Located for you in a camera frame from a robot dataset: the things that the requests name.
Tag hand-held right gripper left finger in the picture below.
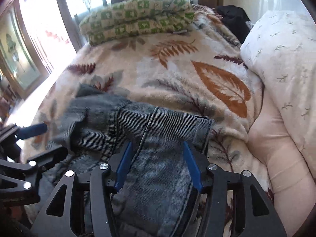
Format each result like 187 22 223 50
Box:
31 142 134 237

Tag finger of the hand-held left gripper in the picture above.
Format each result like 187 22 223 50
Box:
0 146 69 190
0 123 48 144

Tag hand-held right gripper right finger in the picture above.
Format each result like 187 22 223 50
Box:
173 141 287 237

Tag grey denim pants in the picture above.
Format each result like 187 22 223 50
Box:
41 83 215 237

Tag cream leaf-print fleece blanket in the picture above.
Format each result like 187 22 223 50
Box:
5 10 275 237

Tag white sprig-print pillow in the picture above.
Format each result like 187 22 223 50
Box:
240 10 316 171

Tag green checkered pillow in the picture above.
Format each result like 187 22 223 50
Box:
78 0 195 46

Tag black cloth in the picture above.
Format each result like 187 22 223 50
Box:
216 5 251 43

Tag framed wall picture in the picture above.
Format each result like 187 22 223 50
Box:
0 5 50 98

